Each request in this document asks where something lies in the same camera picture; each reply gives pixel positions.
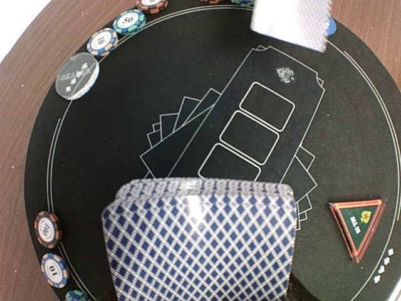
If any blue playing card deck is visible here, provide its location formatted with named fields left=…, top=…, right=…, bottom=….
left=102, top=177, right=298, bottom=300

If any clear round dealer button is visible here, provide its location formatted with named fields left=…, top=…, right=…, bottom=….
left=55, top=52, right=100, bottom=100

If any blue white chip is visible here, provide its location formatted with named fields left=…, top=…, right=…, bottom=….
left=86, top=28, right=118, bottom=57
left=41, top=253, right=70, bottom=288

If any red chip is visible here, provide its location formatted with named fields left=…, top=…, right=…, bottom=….
left=34, top=211, right=63, bottom=249
left=135, top=0, right=169, bottom=14

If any single blue playing card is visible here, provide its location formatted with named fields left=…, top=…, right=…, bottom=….
left=251, top=0, right=331, bottom=53

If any red black triangle marker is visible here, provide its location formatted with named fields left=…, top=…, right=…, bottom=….
left=329, top=199, right=387, bottom=263

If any blue round blind button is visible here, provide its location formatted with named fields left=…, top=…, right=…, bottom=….
left=326, top=17, right=337, bottom=37

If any green poker chip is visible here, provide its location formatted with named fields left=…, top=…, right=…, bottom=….
left=65, top=290, right=90, bottom=301

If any round black poker mat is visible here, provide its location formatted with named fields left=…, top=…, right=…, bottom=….
left=24, top=1, right=400, bottom=300

